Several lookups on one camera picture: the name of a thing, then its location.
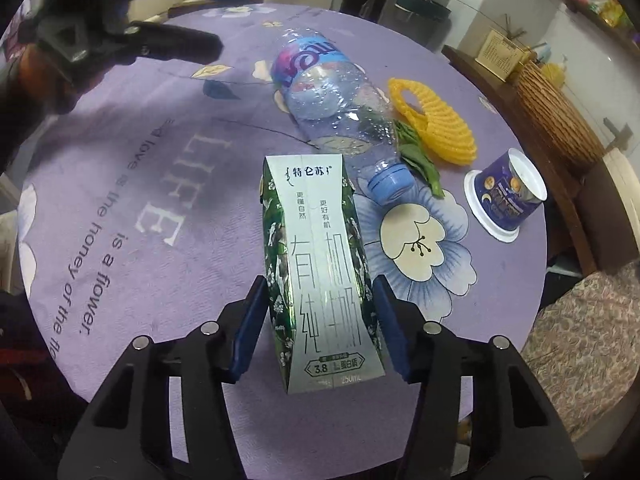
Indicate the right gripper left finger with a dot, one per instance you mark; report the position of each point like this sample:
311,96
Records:
160,412

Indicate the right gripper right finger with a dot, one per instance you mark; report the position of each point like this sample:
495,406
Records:
516,432

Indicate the crushed clear water bottle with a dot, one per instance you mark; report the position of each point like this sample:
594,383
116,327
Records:
340,111

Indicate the purple yogurt cup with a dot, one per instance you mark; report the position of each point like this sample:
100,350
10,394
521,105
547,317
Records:
504,194

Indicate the green white milk carton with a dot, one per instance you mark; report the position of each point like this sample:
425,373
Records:
324,324

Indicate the green vegetable leaves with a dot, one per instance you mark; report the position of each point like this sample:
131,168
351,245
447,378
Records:
411,152

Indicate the yellow foam fruit net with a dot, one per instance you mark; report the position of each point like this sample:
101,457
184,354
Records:
440,128

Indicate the person left hand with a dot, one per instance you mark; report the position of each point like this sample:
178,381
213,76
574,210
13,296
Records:
32,82

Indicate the floral cloth covered stool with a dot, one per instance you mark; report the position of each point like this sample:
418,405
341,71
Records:
584,348

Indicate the purple floral tablecloth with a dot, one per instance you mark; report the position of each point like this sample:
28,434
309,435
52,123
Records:
141,208

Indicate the woven basket sink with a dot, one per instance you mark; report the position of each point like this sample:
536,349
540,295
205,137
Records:
563,128

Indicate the beige utensil holder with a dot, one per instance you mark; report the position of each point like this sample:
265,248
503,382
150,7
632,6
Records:
499,55

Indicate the yellow soap bottle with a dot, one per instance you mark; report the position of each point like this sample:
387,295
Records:
555,72

